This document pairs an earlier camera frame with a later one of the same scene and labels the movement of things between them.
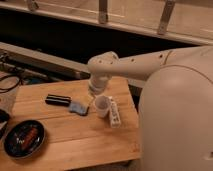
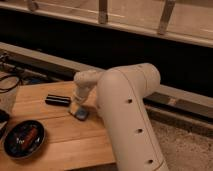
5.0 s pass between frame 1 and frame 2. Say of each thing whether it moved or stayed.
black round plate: stayed
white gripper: moved
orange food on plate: stayed
